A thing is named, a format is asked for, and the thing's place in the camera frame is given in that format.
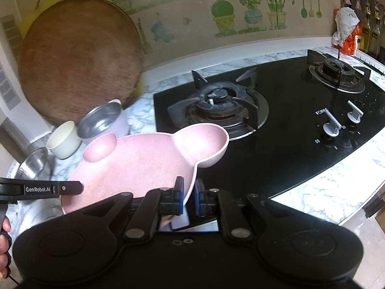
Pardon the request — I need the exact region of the pink bear-shaped plate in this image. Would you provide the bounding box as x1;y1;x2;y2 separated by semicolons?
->
61;123;230;214

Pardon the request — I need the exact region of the steel bowl pink shell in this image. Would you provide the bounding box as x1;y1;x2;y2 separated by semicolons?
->
78;99;129;144

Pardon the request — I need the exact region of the white ceramic plate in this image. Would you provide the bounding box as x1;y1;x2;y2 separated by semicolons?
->
170;207;218;232

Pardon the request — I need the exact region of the person's left hand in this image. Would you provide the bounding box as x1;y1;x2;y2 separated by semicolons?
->
0;217;11;279

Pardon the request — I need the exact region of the left stove burner grate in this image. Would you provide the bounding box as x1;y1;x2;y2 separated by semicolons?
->
167;67;270;141

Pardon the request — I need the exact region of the stove burner grate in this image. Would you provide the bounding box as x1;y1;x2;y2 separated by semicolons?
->
167;67;270;141
307;50;366;94

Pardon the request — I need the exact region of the black glass gas stove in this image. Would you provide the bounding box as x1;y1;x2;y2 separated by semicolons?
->
153;54;384;198

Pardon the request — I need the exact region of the left white stove knob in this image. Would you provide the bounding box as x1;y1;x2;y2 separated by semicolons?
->
322;110;342;138

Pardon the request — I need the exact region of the white stove knob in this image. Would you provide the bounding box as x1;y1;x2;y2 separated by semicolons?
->
347;100;364;124
322;110;342;138

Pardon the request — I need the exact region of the round wooden cutting board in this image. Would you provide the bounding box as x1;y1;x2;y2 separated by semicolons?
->
17;0;144;125

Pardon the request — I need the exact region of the right white stove knob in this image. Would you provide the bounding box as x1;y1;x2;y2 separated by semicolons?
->
347;100;364;124

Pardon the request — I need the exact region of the right stove burner grate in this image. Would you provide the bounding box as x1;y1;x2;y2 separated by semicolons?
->
307;50;366;94

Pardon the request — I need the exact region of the orange white plastic bag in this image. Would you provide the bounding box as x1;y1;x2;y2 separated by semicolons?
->
332;7;362;55

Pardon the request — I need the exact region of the dark oil bottle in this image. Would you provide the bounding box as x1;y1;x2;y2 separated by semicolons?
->
359;2;371;53

